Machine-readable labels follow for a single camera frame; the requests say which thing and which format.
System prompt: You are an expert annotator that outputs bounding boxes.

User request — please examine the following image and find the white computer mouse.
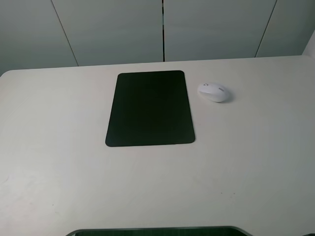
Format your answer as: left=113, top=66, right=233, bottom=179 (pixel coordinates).
left=197, top=83, right=232, bottom=103

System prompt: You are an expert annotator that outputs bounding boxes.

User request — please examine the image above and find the black mouse pad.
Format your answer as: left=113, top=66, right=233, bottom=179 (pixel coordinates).
left=105, top=70, right=195, bottom=147

